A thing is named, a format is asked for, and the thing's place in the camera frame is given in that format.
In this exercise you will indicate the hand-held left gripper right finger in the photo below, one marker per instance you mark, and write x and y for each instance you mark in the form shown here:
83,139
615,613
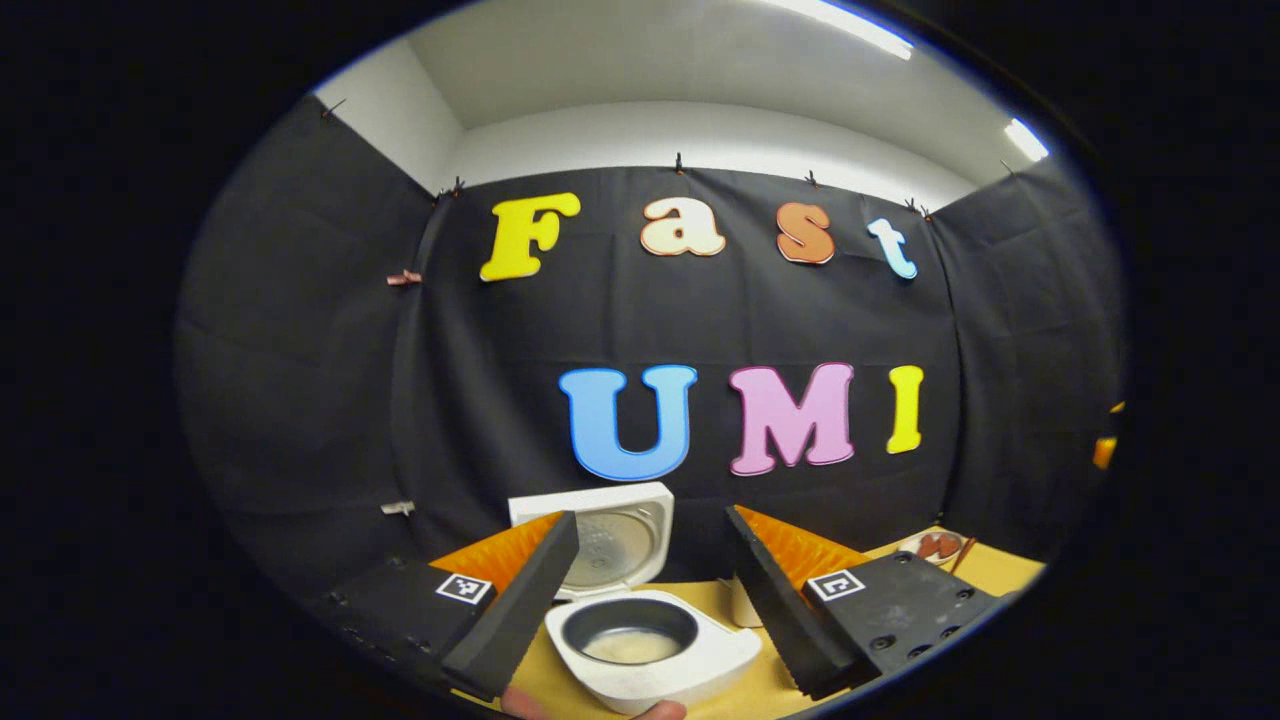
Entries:
775,610

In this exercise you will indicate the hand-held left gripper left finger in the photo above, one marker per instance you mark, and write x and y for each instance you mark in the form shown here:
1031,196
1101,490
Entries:
525,600

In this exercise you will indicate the white rice cooker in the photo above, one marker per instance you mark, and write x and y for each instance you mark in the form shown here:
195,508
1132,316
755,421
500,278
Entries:
700,650

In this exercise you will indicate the white toaster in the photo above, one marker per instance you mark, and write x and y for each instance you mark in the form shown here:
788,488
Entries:
742,605

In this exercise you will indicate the white round plate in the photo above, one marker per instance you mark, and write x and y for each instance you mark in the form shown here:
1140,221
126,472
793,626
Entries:
910,548

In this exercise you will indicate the white cloth clip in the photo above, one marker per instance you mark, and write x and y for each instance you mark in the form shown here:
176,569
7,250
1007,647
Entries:
397,508

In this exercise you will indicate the red meat slice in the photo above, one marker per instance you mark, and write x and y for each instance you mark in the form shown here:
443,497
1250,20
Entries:
940,547

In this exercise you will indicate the short ceiling light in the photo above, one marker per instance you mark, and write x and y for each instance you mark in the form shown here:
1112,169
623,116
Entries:
1027,140

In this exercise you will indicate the black backdrop cloth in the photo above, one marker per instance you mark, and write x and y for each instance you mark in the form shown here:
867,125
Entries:
300,400

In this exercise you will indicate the pink cloth clip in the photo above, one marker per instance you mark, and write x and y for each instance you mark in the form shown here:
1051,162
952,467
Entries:
404,278

